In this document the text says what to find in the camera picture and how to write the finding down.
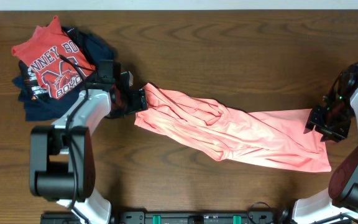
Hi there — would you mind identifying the pink t-shirt with gold print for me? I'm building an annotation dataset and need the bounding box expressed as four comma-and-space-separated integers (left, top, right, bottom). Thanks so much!
134, 83, 331, 173

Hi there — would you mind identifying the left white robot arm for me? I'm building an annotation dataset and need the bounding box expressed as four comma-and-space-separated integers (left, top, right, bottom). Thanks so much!
30, 72, 147, 224

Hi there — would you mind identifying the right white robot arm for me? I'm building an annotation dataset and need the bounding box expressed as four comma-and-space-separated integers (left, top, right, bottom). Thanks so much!
290, 79, 358, 223

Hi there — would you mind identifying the navy blue folded shirt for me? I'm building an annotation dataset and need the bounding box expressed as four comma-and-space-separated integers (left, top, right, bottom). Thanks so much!
12, 27, 116, 122

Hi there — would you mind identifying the red folded Boyd t-shirt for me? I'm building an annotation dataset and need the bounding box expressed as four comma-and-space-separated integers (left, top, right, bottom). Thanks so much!
11, 16, 95, 99

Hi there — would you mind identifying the black folded printed shirt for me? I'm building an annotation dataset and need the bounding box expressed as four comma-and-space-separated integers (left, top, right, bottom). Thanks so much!
19, 60, 49, 100

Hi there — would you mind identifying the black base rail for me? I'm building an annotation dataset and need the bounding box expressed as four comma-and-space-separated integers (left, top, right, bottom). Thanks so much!
40, 208, 291, 224

